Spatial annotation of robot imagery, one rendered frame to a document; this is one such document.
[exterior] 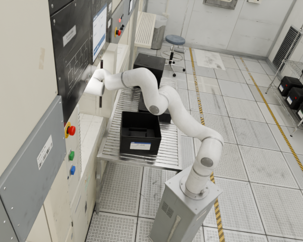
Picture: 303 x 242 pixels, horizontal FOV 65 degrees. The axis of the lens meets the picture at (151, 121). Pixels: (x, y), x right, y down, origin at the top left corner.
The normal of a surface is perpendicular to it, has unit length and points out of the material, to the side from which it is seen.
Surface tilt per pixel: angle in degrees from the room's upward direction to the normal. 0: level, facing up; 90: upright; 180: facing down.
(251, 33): 90
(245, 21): 90
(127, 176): 0
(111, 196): 0
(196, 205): 0
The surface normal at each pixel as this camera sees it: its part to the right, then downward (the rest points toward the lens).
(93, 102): -0.06, 0.62
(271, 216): 0.15, -0.77
